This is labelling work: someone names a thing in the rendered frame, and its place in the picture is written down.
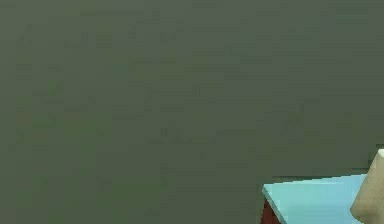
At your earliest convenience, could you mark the beige pillow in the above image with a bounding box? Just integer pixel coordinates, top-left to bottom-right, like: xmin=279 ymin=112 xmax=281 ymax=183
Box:
xmin=349 ymin=149 xmax=384 ymax=224

